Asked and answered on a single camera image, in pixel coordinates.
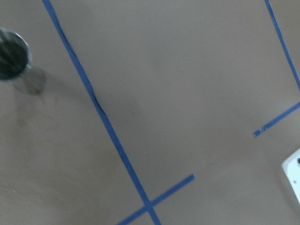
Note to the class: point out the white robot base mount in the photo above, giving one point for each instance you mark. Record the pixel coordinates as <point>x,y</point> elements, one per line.
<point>291,168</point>

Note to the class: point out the steel double jigger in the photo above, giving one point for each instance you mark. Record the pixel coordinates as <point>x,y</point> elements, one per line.
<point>16,64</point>

